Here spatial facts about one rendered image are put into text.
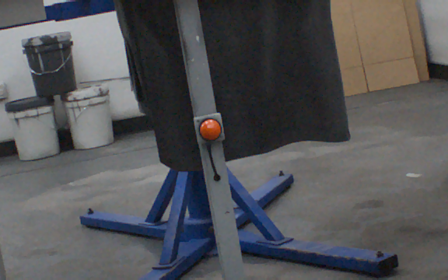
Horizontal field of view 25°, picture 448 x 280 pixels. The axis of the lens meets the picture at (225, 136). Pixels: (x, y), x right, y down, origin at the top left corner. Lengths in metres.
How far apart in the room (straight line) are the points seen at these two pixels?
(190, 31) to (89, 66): 4.93
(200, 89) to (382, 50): 5.14
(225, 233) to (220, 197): 0.07
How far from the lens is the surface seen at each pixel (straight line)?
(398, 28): 7.04
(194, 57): 1.88
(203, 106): 1.89
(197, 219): 3.56
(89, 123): 6.47
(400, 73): 6.98
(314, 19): 2.21
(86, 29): 6.79
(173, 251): 3.31
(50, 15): 3.25
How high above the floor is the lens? 0.92
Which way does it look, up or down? 9 degrees down
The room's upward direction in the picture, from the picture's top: 10 degrees counter-clockwise
